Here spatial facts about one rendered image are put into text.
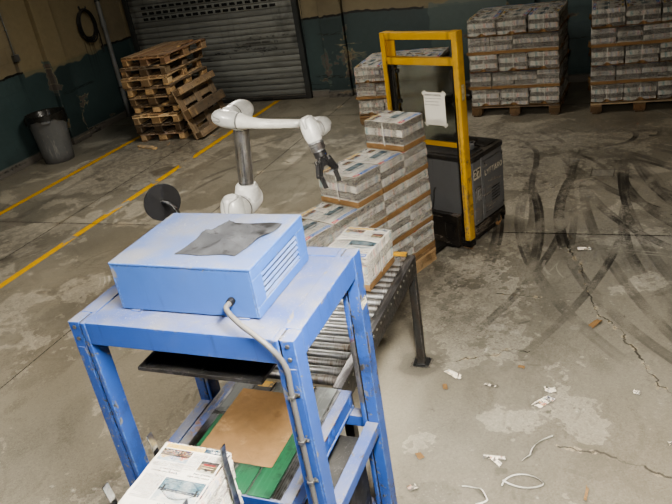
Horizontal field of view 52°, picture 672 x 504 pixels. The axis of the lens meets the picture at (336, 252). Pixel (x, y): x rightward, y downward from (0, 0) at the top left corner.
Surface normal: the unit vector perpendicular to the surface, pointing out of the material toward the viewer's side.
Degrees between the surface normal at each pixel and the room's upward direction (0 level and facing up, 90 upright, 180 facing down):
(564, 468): 0
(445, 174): 90
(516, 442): 0
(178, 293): 90
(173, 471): 1
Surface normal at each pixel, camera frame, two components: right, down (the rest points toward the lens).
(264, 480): -0.14, -0.89
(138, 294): -0.35, 0.46
